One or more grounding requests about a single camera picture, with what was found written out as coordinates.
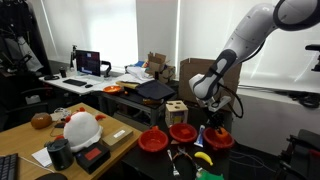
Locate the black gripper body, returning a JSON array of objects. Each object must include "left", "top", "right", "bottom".
[{"left": 207, "top": 112, "right": 224, "bottom": 130}]

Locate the black box red label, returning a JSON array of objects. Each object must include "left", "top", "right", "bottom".
[{"left": 75, "top": 143, "right": 110, "bottom": 174}]

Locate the silver fork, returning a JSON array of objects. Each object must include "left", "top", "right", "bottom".
[{"left": 167, "top": 149, "right": 180, "bottom": 177}]

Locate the red block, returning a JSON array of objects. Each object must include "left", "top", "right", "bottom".
[{"left": 181, "top": 129, "right": 191, "bottom": 135}]

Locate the red plastic bowl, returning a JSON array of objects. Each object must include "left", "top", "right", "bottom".
[
  {"left": 169, "top": 123, "right": 197, "bottom": 143},
  {"left": 138, "top": 126, "right": 169, "bottom": 152},
  {"left": 203, "top": 127, "right": 235, "bottom": 150}
]

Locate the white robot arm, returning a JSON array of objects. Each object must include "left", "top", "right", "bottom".
[{"left": 189, "top": 0, "right": 320, "bottom": 131}]

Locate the black cylinder speaker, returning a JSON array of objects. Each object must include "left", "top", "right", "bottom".
[{"left": 47, "top": 139, "right": 74, "bottom": 171}]

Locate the flat cardboard box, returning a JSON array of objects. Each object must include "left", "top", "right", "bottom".
[{"left": 102, "top": 126, "right": 133, "bottom": 151}]

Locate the green monster plush toy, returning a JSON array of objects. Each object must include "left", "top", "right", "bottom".
[{"left": 195, "top": 170, "right": 224, "bottom": 180}]

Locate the wooden shape sorter box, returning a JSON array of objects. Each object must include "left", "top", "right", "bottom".
[{"left": 165, "top": 100, "right": 188, "bottom": 127}]

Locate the white chicken plush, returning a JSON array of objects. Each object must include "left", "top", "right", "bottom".
[{"left": 56, "top": 107, "right": 103, "bottom": 153}]

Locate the computer monitor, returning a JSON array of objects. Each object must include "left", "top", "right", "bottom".
[{"left": 76, "top": 50, "right": 100, "bottom": 76}]

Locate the black keyboard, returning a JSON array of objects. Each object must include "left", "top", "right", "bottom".
[{"left": 0, "top": 153, "right": 19, "bottom": 180}]

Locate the white blue toothpaste tube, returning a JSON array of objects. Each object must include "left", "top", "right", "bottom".
[{"left": 194, "top": 125, "right": 205, "bottom": 148}]

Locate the orange bowl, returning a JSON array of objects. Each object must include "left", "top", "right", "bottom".
[{"left": 103, "top": 85, "right": 123, "bottom": 95}]

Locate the yellow toy banana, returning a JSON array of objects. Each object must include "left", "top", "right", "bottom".
[{"left": 194, "top": 151, "right": 213, "bottom": 166}]

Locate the orange basketball toy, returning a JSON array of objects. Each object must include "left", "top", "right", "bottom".
[{"left": 216, "top": 128, "right": 228, "bottom": 139}]

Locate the brown ball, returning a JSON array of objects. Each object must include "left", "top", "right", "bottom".
[{"left": 31, "top": 113, "right": 52, "bottom": 129}]

